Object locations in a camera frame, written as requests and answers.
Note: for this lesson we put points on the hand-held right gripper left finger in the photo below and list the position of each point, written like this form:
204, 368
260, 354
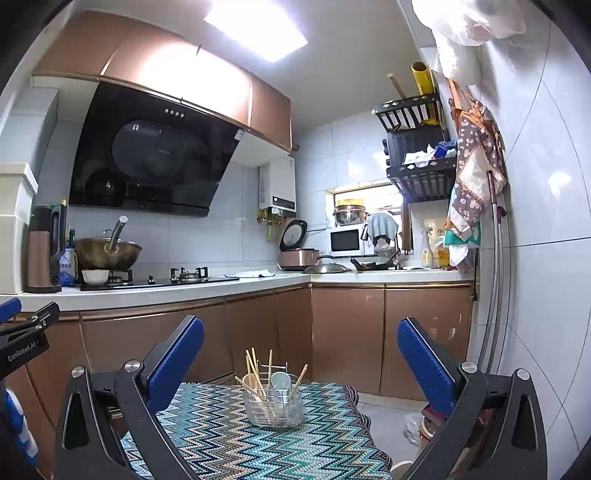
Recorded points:
178, 360

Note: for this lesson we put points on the metal pot lid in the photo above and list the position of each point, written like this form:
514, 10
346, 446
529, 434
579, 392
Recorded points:
325, 267

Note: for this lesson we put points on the white bowl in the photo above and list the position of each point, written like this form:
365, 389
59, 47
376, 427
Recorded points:
95, 276

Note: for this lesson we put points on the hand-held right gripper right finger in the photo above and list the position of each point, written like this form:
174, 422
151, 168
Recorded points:
425, 364

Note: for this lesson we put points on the white counter cloth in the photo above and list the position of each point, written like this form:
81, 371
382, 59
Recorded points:
256, 274

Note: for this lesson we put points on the brown black countertop appliance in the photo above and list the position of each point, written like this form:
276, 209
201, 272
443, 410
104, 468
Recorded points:
41, 249

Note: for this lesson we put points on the white plastic bag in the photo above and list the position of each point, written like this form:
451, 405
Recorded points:
466, 27

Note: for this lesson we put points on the black dish rack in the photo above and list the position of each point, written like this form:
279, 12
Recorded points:
415, 180

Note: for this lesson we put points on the white water heater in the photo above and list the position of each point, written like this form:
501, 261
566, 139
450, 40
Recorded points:
279, 184

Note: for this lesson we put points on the ceiling light panel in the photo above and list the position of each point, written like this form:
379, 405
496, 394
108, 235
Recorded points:
258, 27

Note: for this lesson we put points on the black pan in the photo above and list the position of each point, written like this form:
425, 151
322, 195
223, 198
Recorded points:
369, 264

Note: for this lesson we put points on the white spray bottle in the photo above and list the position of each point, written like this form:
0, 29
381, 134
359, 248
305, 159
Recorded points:
426, 254

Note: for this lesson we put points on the metal basin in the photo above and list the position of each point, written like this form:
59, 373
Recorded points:
351, 214

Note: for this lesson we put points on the blue white packet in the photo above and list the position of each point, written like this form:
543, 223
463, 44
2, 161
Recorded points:
69, 267

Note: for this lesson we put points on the metal mop pole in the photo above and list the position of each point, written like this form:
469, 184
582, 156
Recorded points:
496, 277

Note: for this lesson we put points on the white ceramic spoon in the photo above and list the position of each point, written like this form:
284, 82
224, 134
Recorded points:
280, 381

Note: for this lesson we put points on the wooden chopstick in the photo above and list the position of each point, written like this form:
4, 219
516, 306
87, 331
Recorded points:
257, 362
253, 369
300, 376
241, 382
270, 364

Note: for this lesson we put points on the brown floral apron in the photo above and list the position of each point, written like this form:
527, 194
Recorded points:
475, 157

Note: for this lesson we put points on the brown rice cooker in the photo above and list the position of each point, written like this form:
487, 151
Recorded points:
298, 258

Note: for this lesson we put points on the beige ceramic spoon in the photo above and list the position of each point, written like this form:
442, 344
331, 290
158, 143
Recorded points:
249, 382

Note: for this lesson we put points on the zigzag patterned mat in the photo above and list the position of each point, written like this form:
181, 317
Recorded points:
231, 447

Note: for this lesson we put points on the yellow roll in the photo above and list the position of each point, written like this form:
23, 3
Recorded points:
424, 83

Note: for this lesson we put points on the small white bag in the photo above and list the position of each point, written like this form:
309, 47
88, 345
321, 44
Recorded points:
461, 256

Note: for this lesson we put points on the wooden rolling pin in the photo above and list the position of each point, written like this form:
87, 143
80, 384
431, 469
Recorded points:
396, 85

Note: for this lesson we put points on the brass pipe valves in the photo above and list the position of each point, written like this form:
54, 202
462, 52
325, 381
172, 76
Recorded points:
268, 221

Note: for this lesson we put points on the grey hanging towel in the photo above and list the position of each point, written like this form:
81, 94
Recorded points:
383, 226

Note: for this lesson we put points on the black range hood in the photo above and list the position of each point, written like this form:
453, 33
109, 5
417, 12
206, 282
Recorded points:
157, 152

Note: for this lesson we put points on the black gas stove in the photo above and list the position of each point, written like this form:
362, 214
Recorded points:
157, 280

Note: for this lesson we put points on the brown lower cabinets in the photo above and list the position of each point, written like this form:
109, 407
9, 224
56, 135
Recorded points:
346, 332

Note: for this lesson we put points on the teal packet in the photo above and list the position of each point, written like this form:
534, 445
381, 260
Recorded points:
464, 235

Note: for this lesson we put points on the cream white cabinet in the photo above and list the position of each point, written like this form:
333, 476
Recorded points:
14, 221

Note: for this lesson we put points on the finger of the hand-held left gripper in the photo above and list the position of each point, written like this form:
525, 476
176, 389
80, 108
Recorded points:
39, 318
10, 308

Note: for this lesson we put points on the crumpled cloths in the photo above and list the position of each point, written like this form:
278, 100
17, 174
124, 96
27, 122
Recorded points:
429, 154

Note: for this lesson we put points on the white microwave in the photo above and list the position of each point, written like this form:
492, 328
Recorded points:
346, 241

